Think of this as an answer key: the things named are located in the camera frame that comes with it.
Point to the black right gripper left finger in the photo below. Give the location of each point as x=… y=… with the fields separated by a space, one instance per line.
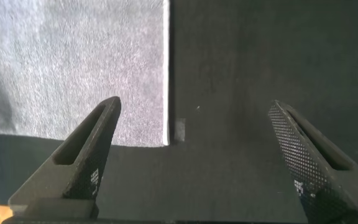
x=82 y=174

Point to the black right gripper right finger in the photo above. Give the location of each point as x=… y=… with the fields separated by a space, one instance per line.
x=319 y=177

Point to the grey towel with orange marks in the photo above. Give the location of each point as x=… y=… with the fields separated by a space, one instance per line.
x=73 y=62

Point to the grey tape marker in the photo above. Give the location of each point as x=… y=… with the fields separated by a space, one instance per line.
x=180 y=130

